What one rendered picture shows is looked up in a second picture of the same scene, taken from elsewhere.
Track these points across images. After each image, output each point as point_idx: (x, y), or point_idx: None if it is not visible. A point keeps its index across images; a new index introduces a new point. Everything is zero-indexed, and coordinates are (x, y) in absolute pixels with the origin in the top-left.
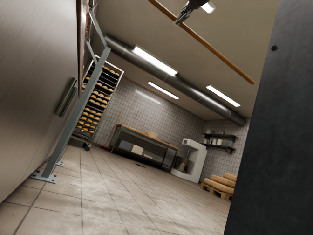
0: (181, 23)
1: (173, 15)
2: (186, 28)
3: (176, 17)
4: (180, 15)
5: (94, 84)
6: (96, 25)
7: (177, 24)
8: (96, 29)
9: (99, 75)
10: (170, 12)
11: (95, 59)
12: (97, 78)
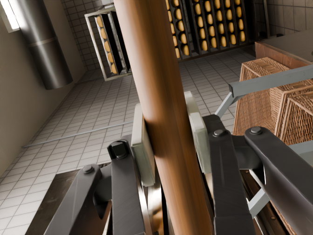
0: (279, 141)
1: (183, 193)
2: (160, 23)
3: (177, 162)
4: (152, 171)
5: (279, 78)
6: (252, 216)
7: (197, 107)
8: (261, 209)
9: (249, 84)
10: (185, 218)
11: (219, 113)
12: (260, 82)
